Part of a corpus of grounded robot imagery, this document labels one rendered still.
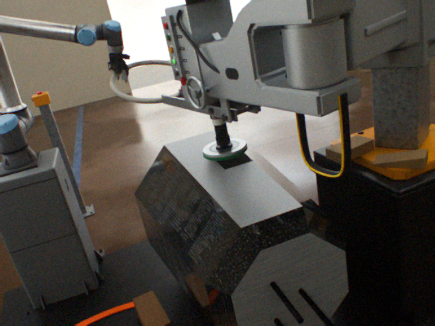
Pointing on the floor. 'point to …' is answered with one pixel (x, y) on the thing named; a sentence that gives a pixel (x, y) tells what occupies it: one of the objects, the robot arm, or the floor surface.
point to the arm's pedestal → (47, 233)
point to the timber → (151, 310)
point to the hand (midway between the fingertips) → (122, 79)
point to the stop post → (43, 100)
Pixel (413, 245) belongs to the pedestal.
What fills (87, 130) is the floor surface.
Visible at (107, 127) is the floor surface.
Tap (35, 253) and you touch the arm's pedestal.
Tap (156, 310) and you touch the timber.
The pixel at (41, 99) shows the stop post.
